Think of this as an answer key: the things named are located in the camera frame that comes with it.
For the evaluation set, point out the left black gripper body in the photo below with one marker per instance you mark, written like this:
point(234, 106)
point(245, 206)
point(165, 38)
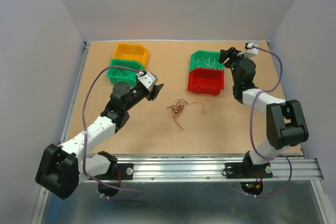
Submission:
point(139, 92)

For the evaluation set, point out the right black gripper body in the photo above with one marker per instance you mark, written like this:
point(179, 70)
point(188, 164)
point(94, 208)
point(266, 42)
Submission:
point(234, 61)

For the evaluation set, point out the green plastic bin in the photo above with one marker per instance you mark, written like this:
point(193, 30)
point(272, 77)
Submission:
point(206, 59)
point(117, 75)

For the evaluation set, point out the red plastic bin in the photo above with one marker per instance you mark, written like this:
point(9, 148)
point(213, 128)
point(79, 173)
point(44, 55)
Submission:
point(206, 81)

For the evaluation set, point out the yellow plastic bin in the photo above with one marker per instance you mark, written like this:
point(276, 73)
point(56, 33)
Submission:
point(132, 52)

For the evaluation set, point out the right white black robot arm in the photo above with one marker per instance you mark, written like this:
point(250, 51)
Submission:
point(285, 122)

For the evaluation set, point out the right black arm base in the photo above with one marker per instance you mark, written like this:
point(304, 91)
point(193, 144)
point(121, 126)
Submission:
point(239, 170)

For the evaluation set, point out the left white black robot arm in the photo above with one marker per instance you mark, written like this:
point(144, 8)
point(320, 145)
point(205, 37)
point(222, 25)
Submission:
point(63, 167)

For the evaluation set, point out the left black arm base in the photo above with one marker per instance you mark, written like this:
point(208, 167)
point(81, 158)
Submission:
point(119, 171)

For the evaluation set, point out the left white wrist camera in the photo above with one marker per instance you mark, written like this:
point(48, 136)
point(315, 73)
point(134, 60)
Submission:
point(148, 79)

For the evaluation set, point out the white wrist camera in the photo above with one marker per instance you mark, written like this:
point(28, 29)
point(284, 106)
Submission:
point(148, 79)
point(251, 50)

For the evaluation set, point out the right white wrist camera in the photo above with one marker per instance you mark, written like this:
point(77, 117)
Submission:
point(251, 50)

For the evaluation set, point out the aluminium left side rail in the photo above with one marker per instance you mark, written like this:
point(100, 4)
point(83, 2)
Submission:
point(64, 135)

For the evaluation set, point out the aluminium rail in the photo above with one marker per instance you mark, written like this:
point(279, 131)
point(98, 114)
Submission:
point(212, 168)
point(64, 135)

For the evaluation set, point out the aluminium front rail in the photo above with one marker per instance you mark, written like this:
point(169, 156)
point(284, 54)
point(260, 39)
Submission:
point(212, 168)

